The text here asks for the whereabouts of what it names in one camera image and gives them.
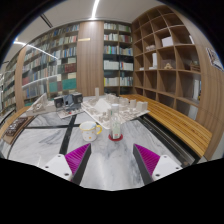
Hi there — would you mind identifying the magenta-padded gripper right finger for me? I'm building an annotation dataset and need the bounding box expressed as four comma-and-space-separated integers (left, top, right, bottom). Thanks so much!
132, 143, 183, 187

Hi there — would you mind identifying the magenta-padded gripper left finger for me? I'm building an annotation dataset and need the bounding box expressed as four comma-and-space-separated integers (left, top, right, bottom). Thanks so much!
43, 143, 92, 186

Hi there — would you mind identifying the clear plastic drink bottle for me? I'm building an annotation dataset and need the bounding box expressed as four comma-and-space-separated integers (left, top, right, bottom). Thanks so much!
109, 103, 122, 140

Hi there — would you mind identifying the flat round red coaster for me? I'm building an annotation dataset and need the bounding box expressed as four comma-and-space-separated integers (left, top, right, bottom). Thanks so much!
107, 133, 124, 143

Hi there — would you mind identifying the curved wooden slatted bench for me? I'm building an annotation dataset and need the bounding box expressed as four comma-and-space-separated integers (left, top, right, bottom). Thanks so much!
0, 105, 32, 139
119, 93, 213, 162

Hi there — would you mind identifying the white city block model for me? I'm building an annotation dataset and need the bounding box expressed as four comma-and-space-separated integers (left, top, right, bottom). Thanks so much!
81, 87, 150, 130

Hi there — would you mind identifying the dark cube architectural model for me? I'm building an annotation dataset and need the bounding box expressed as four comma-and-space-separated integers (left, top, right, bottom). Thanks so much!
53, 91, 84, 120

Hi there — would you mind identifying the white ramp architectural model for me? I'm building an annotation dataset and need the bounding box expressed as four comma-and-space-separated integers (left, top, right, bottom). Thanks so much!
25, 92, 58, 117

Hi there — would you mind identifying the brown model on wooden board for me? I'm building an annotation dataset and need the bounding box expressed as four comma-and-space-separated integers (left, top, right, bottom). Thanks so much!
1, 116, 30, 145

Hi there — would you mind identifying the wooden cubby shelf unit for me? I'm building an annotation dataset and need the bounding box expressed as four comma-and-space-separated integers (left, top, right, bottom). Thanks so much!
131, 3, 224, 121

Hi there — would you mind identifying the straight ceiling light strip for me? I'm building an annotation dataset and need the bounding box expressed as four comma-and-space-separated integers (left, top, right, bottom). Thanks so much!
90, 0, 101, 21

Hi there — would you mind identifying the tall wall bookshelf with books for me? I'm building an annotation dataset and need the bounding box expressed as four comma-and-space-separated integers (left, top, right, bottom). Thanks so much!
1, 20, 135, 113

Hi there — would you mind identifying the wall poster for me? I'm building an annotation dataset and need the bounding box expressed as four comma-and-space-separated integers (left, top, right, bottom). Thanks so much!
205, 46, 224, 71

